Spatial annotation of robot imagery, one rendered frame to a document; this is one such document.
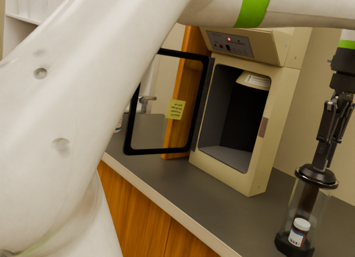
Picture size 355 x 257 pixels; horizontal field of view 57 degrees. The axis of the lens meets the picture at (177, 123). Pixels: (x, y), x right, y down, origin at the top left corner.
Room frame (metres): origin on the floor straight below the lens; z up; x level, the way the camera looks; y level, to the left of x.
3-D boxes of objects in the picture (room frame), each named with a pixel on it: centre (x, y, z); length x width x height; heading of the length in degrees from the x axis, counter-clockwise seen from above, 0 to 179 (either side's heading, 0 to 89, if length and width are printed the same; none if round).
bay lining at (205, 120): (1.28, -0.28, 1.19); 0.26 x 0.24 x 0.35; 44
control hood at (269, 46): (1.15, -0.15, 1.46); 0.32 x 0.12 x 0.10; 44
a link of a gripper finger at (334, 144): (0.81, -0.39, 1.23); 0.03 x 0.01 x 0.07; 44
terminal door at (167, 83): (1.20, 0.05, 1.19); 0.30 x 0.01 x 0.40; 127
